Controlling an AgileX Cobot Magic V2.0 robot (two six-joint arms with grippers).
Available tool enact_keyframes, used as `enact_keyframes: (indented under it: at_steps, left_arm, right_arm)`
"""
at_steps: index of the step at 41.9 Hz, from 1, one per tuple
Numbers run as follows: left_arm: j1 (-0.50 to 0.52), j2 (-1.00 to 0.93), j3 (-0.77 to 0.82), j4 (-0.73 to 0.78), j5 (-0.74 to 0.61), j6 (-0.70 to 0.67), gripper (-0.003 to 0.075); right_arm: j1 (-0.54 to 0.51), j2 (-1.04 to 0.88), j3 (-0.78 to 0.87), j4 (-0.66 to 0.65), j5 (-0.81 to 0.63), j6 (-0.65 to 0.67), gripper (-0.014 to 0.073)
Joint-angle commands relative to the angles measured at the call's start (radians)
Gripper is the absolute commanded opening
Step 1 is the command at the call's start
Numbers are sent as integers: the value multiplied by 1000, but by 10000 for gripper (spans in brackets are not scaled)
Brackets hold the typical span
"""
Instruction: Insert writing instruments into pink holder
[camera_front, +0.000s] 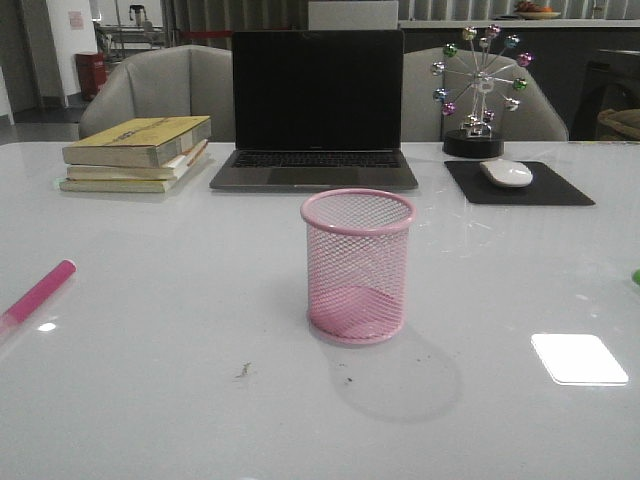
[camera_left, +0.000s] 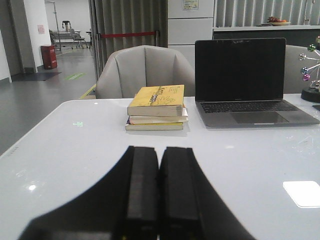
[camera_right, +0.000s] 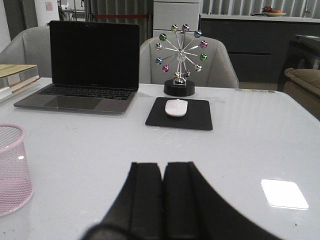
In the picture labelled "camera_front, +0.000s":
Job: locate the fruit bowl on counter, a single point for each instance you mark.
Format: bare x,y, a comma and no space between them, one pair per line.
529,10

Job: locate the pink mesh pen holder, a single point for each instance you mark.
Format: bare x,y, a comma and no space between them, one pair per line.
357,242

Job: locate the grey armchair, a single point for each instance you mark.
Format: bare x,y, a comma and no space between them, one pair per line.
421,120
178,81

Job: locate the left grey armchair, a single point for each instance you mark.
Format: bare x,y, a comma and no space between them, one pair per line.
178,81

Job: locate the black mouse pad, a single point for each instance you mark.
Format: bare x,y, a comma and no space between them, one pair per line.
547,188

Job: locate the bottom yellow book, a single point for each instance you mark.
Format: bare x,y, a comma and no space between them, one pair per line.
118,186

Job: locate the ferris wheel desk toy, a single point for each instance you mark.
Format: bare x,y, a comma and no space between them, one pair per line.
475,137

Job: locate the red bin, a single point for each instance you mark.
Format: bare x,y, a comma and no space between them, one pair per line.
91,72

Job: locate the pink highlighter pen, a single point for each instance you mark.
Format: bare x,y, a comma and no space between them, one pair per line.
35,297

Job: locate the grey open laptop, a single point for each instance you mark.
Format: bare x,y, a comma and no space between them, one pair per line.
316,110

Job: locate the white computer mouse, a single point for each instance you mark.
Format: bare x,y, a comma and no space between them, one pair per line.
506,173

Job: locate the right grey armchair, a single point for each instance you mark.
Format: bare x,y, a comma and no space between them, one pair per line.
421,120

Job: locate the yellow book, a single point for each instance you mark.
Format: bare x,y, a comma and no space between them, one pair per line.
139,142
118,186

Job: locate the middle cream book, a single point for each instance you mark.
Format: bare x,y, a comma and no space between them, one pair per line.
171,170

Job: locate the top yellow book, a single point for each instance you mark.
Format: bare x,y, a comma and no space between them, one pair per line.
139,142

